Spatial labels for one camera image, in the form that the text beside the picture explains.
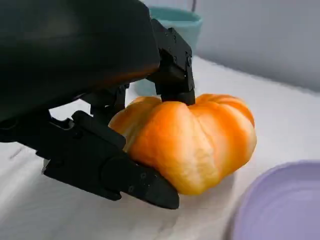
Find orange and white bread roll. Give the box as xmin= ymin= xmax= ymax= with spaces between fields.
xmin=109 ymin=93 xmax=258 ymax=196

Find pale green mug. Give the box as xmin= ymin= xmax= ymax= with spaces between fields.
xmin=129 ymin=6 xmax=204 ymax=101

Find lilac plate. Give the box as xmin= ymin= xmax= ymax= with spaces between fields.
xmin=226 ymin=159 xmax=320 ymax=240

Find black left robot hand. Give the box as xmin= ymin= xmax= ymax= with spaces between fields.
xmin=0 ymin=0 xmax=196 ymax=210

